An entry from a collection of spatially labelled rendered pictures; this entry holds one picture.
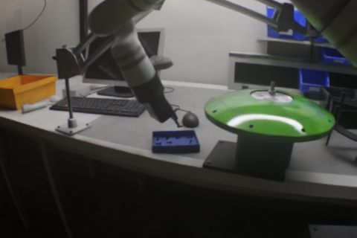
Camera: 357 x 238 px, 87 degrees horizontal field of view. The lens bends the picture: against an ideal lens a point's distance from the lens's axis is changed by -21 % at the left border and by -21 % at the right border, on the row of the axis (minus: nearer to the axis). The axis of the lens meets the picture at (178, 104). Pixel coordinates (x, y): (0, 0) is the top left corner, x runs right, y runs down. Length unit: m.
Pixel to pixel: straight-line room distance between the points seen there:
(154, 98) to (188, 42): 0.99
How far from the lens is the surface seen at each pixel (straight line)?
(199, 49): 1.49
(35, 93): 1.28
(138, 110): 0.91
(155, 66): 0.56
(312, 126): 0.46
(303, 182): 0.58
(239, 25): 1.44
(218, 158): 0.60
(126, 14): 0.47
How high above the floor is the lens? 1.22
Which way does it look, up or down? 17 degrees down
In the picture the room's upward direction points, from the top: straight up
